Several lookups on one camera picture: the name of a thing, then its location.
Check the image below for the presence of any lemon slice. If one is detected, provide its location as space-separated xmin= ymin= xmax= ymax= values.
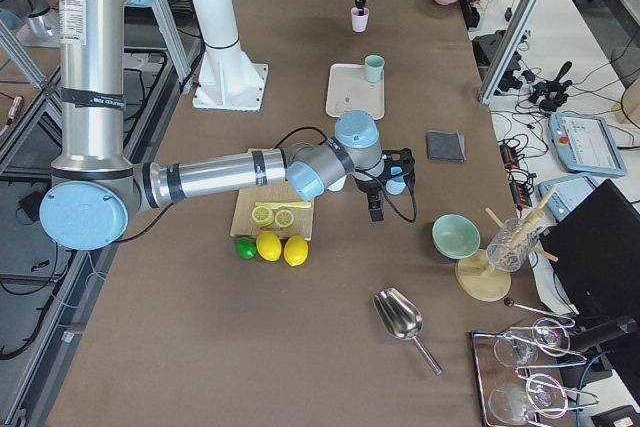
xmin=274 ymin=209 xmax=295 ymax=229
xmin=251 ymin=206 xmax=274 ymax=227

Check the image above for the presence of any whole lemon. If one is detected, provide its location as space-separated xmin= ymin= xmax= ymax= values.
xmin=284 ymin=235 xmax=309 ymax=267
xmin=256 ymin=231 xmax=282 ymax=262

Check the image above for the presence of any yellow plastic knife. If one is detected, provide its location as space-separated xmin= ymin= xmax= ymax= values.
xmin=254 ymin=201 xmax=313 ymax=209

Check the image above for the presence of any blue teach pendant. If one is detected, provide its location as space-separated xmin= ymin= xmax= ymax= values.
xmin=549 ymin=112 xmax=627 ymax=178

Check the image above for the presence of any folded grey cloth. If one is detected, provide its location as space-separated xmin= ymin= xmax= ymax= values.
xmin=426 ymin=131 xmax=466 ymax=163

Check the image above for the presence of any wooden cutting board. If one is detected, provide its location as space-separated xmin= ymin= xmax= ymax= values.
xmin=230 ymin=183 xmax=314 ymax=241

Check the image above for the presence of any black monitor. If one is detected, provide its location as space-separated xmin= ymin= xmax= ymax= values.
xmin=542 ymin=180 xmax=639 ymax=319

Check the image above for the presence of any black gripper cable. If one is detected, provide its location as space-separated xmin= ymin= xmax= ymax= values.
xmin=114 ymin=125 xmax=419 ymax=246

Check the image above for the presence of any green lime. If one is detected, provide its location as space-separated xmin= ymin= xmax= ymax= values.
xmin=234 ymin=237 xmax=258 ymax=260

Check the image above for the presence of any aluminium frame post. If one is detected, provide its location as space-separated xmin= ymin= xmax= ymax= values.
xmin=478 ymin=0 xmax=540 ymax=106

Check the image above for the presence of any mirror tray with glasses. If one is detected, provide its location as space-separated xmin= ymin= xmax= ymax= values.
xmin=470 ymin=316 xmax=599 ymax=426

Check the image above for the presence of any cream rabbit tray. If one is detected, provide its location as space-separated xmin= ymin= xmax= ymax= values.
xmin=325 ymin=63 xmax=385 ymax=120

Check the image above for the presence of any green plastic cup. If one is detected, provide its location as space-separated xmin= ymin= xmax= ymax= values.
xmin=364 ymin=54 xmax=385 ymax=83

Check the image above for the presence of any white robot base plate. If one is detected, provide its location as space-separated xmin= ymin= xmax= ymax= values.
xmin=192 ymin=49 xmax=269 ymax=112

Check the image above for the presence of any pale yellow plastic cup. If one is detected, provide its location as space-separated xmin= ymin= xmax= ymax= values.
xmin=327 ymin=176 xmax=346 ymax=192

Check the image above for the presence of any lower whole lemon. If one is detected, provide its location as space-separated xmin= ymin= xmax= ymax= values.
xmin=256 ymin=231 xmax=282 ymax=262

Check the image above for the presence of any green plastic bowl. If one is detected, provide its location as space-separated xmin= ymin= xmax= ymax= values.
xmin=432 ymin=214 xmax=480 ymax=260

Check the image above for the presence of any pink plastic cup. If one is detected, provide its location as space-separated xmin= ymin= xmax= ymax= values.
xmin=350 ymin=7 xmax=369 ymax=33

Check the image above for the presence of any shiny metal scoop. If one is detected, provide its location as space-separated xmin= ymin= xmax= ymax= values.
xmin=373 ymin=287 xmax=443 ymax=376

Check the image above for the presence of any clear glass mug on stand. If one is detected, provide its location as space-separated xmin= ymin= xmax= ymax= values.
xmin=486 ymin=218 xmax=542 ymax=272

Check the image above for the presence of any blue plastic cup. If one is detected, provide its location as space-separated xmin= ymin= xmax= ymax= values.
xmin=385 ymin=174 xmax=406 ymax=196

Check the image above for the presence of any lower lemon slice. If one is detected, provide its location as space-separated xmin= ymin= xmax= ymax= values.
xmin=251 ymin=206 xmax=274 ymax=227

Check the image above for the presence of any upper lemon slice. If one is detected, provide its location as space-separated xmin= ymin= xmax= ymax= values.
xmin=274 ymin=209 xmax=295 ymax=229

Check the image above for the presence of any upper whole lemon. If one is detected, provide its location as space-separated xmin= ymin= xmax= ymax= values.
xmin=284 ymin=235 xmax=309 ymax=267

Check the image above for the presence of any wooden stand with round base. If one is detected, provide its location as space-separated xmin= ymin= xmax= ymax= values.
xmin=455 ymin=187 xmax=558 ymax=302

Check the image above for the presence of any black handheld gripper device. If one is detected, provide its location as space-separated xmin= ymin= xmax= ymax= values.
xmin=528 ymin=61 xmax=573 ymax=112

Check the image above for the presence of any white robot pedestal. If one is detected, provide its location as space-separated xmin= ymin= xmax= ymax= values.
xmin=177 ymin=0 xmax=270 ymax=112

